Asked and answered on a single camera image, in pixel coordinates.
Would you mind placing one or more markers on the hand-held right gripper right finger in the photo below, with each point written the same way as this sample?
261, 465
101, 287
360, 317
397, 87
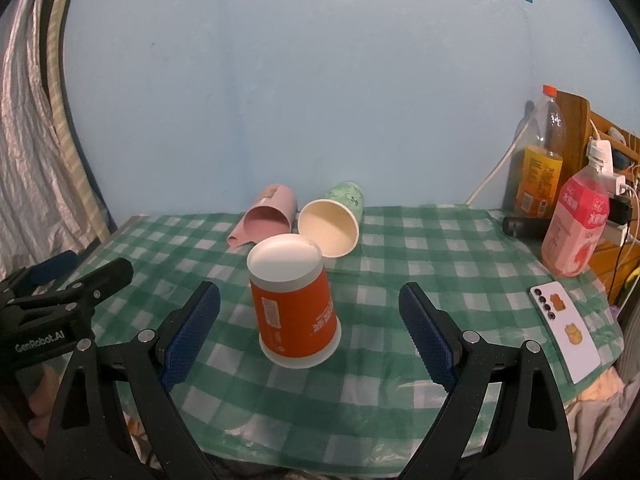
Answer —
432, 340

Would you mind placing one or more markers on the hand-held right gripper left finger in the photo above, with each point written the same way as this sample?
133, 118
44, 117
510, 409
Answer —
187, 340

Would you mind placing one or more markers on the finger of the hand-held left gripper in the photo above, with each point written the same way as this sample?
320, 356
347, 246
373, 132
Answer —
52, 265
105, 276

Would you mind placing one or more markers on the orange paper cup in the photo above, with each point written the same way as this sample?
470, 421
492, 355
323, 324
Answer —
295, 320

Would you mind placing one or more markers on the pink plastic cup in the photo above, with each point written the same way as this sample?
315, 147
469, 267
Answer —
265, 220

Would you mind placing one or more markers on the green paper cup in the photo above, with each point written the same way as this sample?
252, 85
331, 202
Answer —
330, 227

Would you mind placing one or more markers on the person's left hand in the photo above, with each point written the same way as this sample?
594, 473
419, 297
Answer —
45, 392

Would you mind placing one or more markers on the green checked tablecloth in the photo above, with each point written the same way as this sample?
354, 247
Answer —
385, 265

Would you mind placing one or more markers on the silver curtain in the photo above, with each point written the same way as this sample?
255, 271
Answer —
30, 160

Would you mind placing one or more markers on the white smartphone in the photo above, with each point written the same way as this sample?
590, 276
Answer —
570, 342

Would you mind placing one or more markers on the black cylinder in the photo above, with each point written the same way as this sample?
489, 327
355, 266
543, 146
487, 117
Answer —
522, 226

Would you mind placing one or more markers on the pink drink bottle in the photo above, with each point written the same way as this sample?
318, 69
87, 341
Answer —
570, 232

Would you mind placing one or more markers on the beige blanket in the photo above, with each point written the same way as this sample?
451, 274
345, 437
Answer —
595, 422

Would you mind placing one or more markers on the orange soda bottle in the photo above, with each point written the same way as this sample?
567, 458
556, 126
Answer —
537, 175

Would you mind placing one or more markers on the white power strip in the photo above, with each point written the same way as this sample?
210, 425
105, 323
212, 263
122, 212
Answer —
619, 232

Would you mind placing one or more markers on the black power adapter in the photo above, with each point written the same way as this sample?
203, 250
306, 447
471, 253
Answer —
620, 210

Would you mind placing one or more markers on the wooden headboard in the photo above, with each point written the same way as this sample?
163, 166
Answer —
575, 115

